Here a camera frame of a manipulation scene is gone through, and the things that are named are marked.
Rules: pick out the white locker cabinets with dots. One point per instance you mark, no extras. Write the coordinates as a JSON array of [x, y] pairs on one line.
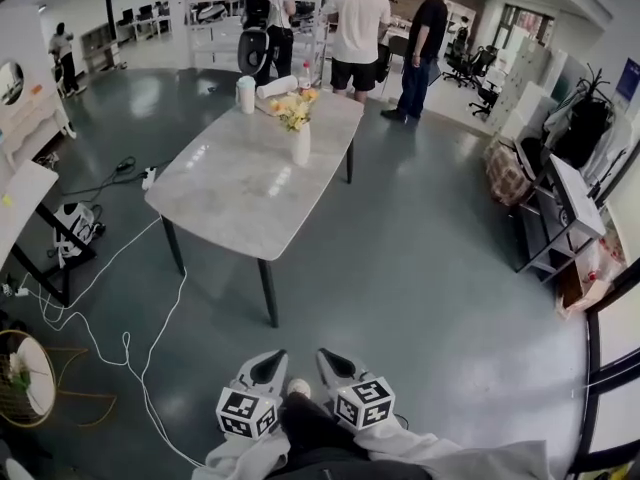
[[525, 83]]

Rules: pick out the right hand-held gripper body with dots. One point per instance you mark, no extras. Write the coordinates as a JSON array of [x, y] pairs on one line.
[[365, 403]]

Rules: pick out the white paper roll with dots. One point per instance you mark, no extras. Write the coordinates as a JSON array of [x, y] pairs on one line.
[[277, 87]]

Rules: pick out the brown wrapped package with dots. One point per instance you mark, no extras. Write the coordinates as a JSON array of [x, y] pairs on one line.
[[507, 173]]

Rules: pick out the white black bag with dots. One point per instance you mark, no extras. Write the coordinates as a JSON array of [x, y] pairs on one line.
[[75, 228]]

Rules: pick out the clear plastic bag red print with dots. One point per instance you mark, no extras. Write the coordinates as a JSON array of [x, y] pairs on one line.
[[595, 273]]

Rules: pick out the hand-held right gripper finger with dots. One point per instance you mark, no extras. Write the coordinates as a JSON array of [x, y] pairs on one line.
[[357, 372], [325, 379]]

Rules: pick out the white metal shelf rack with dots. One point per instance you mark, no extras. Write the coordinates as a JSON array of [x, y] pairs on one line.
[[210, 33]]

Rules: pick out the grey marble table black legs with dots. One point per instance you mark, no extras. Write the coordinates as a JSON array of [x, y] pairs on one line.
[[250, 193]]

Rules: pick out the black office chair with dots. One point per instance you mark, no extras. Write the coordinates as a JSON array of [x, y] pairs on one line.
[[486, 95], [462, 63]]

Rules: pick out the white desk black frame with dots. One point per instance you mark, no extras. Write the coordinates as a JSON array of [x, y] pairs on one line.
[[22, 198]]

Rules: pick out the person's right forearm white sleeve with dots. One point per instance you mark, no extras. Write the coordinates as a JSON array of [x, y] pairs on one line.
[[450, 455]]

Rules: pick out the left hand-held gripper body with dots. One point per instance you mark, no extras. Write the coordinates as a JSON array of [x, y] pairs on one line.
[[245, 410]]

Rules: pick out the white vase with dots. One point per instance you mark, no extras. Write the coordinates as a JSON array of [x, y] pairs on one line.
[[301, 145]]

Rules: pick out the grey shelf cart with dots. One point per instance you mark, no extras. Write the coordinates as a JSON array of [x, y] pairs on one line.
[[575, 203]]

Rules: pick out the white dresser round mirror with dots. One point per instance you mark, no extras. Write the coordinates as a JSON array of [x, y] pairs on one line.
[[25, 118]]

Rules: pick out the person's white shoe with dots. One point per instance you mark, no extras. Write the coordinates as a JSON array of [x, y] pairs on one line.
[[299, 388]]

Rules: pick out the person's leg black trousers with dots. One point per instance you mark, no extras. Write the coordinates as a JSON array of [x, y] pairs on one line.
[[320, 438]]

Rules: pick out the blue wall poster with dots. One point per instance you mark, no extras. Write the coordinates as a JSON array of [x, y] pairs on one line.
[[629, 79]]

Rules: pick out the clear plastic bottle red label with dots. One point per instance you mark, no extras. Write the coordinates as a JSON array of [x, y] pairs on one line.
[[305, 79]]

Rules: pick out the black coat rack with clothes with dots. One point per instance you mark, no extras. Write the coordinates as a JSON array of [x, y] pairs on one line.
[[585, 123]]

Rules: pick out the yellow flowers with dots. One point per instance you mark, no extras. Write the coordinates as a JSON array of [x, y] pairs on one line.
[[295, 110]]

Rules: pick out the black white backpack device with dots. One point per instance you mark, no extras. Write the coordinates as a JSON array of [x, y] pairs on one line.
[[252, 43]]

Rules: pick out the person's left forearm white sleeve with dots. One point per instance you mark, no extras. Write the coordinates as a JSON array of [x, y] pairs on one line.
[[250, 458]]

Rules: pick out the white tumbler green lid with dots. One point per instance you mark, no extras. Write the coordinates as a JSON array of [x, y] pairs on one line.
[[245, 95]]

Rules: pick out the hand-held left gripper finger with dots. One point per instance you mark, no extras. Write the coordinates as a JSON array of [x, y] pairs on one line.
[[248, 372], [281, 380]]

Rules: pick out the white power strip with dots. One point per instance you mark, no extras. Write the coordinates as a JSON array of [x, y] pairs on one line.
[[148, 178]]

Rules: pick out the black door frame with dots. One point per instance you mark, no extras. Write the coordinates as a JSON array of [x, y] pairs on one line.
[[595, 368]]

